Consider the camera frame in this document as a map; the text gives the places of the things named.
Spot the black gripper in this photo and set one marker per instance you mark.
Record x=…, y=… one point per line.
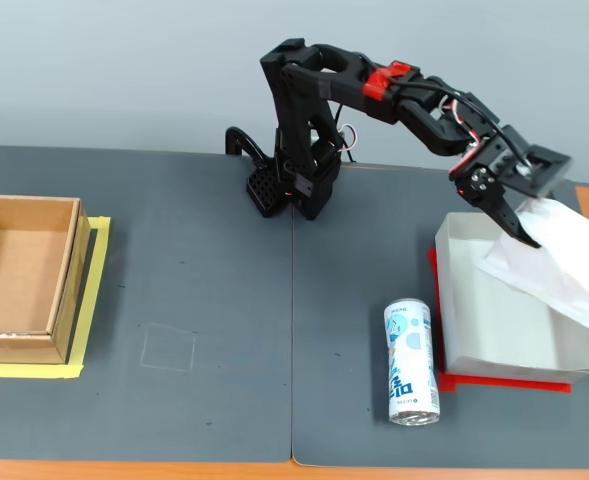
x=494, y=196

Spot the white plastic blister package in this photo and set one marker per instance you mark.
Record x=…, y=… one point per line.
x=559, y=260

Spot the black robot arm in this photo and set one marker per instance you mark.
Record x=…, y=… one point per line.
x=299, y=110

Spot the gray paper box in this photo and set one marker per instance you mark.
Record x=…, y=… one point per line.
x=499, y=325

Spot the brown cardboard box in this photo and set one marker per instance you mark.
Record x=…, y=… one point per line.
x=19, y=270

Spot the dark gray rubber mat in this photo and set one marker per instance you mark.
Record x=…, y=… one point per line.
x=374, y=240
x=174, y=250

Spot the red tape wrap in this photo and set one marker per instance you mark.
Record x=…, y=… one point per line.
x=381, y=85

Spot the white blue beverage can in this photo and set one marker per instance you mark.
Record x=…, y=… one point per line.
x=411, y=365

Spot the red sheet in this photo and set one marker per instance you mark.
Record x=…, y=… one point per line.
x=451, y=385

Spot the gray tape strip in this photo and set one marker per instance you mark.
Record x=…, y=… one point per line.
x=324, y=89

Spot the black table clamp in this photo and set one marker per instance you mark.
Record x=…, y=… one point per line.
x=244, y=140

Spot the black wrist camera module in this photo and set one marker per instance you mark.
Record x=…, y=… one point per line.
x=544, y=172

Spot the yellow tape frame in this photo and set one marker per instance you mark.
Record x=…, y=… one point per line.
x=24, y=371

